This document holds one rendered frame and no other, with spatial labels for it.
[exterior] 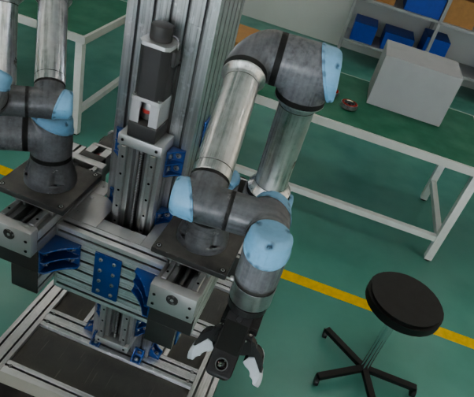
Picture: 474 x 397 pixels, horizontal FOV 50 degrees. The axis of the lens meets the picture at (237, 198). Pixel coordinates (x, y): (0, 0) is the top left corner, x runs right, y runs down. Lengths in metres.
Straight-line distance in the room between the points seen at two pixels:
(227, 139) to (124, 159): 0.60
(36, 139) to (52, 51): 0.25
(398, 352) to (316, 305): 0.48
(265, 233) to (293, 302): 2.11
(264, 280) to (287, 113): 0.47
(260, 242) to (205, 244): 0.64
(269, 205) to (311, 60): 0.35
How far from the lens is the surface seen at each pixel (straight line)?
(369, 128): 3.22
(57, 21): 1.46
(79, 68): 3.63
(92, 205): 1.70
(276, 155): 1.24
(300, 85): 1.12
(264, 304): 0.88
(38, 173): 1.57
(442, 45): 6.75
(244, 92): 1.04
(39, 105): 1.34
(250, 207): 0.89
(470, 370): 3.14
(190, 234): 1.42
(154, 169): 1.50
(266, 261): 0.81
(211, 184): 0.90
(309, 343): 2.75
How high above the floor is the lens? 2.00
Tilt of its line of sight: 35 degrees down
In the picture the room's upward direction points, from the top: 16 degrees clockwise
